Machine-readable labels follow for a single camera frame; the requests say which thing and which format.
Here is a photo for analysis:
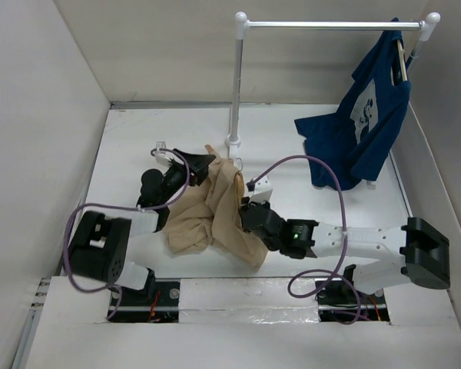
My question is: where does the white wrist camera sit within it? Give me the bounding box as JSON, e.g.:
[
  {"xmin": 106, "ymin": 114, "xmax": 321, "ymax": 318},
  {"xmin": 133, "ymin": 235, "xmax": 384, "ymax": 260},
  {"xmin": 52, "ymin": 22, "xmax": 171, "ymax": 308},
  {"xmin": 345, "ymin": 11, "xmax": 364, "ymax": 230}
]
[
  {"xmin": 246, "ymin": 175, "xmax": 273, "ymax": 204},
  {"xmin": 151, "ymin": 141, "xmax": 171, "ymax": 167}
]

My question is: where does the white and chrome clothes rack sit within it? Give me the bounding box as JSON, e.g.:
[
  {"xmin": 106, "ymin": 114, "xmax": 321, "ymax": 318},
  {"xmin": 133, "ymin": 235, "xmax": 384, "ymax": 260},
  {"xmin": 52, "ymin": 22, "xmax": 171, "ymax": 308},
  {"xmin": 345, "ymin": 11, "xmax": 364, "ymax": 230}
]
[{"xmin": 226, "ymin": 12, "xmax": 441, "ymax": 169}]

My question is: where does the wooden hanger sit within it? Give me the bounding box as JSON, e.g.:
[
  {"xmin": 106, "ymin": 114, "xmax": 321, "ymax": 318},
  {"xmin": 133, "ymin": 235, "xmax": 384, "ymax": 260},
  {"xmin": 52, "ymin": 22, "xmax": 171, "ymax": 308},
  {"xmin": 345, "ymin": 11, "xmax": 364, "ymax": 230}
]
[
  {"xmin": 396, "ymin": 39, "xmax": 408, "ymax": 81},
  {"xmin": 204, "ymin": 145, "xmax": 244, "ymax": 195}
]

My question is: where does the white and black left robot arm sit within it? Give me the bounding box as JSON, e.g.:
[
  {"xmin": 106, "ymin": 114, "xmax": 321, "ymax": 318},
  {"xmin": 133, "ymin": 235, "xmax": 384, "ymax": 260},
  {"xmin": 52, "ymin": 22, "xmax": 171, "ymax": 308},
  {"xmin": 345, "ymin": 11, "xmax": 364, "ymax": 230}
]
[{"xmin": 62, "ymin": 148, "xmax": 216, "ymax": 305}]

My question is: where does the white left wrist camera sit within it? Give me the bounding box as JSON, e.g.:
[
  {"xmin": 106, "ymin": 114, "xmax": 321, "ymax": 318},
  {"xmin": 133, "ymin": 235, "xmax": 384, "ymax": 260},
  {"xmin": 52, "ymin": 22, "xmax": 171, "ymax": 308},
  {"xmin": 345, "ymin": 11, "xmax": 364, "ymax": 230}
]
[{"xmin": 151, "ymin": 141, "xmax": 171, "ymax": 167}]

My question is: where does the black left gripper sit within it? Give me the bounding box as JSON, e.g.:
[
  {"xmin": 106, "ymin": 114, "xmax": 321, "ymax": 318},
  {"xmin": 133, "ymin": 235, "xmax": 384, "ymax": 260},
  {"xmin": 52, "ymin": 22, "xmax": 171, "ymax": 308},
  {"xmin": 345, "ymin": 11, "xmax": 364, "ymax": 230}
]
[{"xmin": 158, "ymin": 150, "xmax": 214, "ymax": 204}]

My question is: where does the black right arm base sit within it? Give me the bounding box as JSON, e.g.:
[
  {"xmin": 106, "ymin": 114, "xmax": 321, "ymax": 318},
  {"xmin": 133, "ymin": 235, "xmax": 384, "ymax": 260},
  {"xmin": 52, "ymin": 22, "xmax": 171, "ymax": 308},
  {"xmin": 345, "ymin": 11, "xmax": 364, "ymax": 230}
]
[{"xmin": 315, "ymin": 275, "xmax": 390, "ymax": 324}]

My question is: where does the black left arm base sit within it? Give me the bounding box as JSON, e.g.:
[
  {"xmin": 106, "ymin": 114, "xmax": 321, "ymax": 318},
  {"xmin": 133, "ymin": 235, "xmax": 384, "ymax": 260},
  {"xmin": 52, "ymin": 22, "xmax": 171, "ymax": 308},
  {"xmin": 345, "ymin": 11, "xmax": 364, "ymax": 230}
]
[{"xmin": 107, "ymin": 270, "xmax": 181, "ymax": 324}]

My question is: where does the wooden hanger in blue shirt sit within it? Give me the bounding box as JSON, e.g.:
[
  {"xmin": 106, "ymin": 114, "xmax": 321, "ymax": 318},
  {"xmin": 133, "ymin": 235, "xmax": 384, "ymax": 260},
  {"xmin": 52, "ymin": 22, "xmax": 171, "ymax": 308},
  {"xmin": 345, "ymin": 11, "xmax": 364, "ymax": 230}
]
[{"xmin": 396, "ymin": 39, "xmax": 408, "ymax": 81}]

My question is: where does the blue mickey t shirt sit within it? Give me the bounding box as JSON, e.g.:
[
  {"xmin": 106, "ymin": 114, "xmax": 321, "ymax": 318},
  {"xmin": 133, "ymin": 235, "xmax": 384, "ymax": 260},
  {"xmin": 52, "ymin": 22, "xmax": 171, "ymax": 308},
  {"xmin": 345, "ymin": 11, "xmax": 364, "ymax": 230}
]
[{"xmin": 294, "ymin": 30, "xmax": 411, "ymax": 191}]

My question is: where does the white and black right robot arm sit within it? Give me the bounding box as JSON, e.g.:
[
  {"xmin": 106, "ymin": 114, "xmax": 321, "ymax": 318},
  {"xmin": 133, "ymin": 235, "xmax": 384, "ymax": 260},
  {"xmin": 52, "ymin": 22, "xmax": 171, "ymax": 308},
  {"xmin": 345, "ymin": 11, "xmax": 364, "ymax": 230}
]
[{"xmin": 239, "ymin": 201, "xmax": 451, "ymax": 302}]

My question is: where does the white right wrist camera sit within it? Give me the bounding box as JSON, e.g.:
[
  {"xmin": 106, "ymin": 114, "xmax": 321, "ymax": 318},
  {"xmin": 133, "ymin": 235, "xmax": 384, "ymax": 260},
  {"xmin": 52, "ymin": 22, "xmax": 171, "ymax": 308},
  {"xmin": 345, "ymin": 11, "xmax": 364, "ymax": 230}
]
[{"xmin": 246, "ymin": 175, "xmax": 273, "ymax": 204}]

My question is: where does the beige t shirt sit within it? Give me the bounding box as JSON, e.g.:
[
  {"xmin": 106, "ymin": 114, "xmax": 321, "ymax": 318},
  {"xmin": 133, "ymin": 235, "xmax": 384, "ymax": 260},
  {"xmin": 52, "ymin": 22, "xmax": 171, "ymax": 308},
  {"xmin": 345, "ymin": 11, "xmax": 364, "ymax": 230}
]
[{"xmin": 163, "ymin": 157, "xmax": 268, "ymax": 269}]

